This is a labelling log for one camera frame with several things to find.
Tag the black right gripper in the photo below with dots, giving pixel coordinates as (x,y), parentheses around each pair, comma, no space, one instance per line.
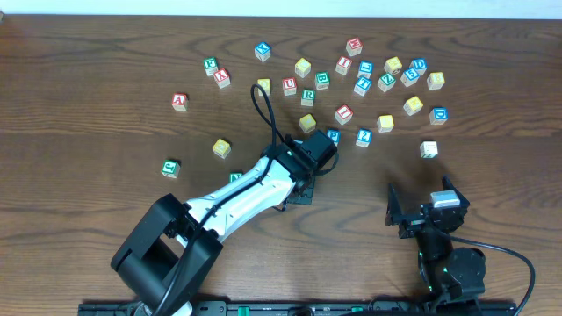
(421,220)

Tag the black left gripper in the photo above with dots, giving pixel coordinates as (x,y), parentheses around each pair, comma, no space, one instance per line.
(303,196)

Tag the green N wooden block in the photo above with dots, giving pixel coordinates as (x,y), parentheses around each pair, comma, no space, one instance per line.
(234,176)

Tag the green R wooden block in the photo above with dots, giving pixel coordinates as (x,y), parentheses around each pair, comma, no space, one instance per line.
(308,97)

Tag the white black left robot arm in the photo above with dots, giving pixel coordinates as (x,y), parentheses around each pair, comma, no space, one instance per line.
(168,255)

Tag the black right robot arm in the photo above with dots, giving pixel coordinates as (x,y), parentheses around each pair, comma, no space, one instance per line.
(452,274)

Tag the blue P wooden block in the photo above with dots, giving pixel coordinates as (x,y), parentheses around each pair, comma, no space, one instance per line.
(334,135)

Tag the yellow Q wooden block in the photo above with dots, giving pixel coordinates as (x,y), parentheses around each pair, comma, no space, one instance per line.
(307,123)

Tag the yellow S wooden block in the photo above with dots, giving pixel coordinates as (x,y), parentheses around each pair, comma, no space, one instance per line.
(385,123)

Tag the blue 2 wooden block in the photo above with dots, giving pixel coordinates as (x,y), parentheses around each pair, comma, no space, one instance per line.
(364,137)

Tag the blue D block lower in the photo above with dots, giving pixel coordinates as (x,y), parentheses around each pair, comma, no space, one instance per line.
(438,116)

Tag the blue d block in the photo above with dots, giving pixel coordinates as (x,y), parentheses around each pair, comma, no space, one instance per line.
(438,116)
(419,65)

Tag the red I block lower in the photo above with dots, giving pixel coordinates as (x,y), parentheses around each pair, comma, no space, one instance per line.
(343,114)

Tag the red i block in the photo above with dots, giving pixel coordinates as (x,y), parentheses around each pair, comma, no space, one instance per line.
(343,114)
(343,65)

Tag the yellow G wooden block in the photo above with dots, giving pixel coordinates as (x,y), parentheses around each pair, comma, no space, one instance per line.
(221,148)

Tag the yellow K wooden block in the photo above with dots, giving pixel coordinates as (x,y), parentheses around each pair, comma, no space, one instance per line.
(412,106)

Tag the red U block upper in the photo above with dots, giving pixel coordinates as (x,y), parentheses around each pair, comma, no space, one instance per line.
(289,86)

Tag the yellow block left middle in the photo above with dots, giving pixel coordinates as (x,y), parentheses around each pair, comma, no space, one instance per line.
(265,84)

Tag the green B wooden block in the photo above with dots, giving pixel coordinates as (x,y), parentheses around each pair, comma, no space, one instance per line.
(322,80)

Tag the yellow 8 wooden block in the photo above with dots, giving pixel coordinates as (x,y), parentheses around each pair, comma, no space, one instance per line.
(435,80)

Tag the green Z wooden block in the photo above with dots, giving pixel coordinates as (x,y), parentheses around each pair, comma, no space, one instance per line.
(386,82)

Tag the blue T wooden block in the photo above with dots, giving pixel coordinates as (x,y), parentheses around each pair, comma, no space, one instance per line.
(362,85)

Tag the blue 5 wooden block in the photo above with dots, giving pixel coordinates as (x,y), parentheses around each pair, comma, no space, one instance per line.
(409,77)

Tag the yellow block upper centre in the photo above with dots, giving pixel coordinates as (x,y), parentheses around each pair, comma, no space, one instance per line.
(302,67)

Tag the blue D block upper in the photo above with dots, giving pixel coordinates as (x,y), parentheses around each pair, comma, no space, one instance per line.
(419,65)

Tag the green J wooden block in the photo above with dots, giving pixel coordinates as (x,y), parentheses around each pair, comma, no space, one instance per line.
(170,168)

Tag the red I block upper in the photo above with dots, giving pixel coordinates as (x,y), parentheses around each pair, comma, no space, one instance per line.
(343,65)

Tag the yellow block upper right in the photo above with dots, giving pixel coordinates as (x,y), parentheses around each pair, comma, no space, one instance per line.
(393,65)

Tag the blue L wooden block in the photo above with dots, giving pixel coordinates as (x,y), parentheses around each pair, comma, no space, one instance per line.
(365,69)

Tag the red X wooden block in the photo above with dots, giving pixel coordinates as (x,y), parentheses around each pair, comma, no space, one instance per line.
(222,78)

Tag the blue X wooden block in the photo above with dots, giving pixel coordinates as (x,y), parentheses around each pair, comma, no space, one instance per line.
(262,51)

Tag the red A wooden block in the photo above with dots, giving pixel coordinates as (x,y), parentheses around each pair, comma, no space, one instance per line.
(180,102)

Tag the red block far top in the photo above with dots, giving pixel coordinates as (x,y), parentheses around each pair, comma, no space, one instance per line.
(354,46)

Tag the green F wooden block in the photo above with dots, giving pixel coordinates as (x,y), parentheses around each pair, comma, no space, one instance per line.
(210,65)

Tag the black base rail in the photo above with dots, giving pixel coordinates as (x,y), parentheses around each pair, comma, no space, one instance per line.
(377,307)

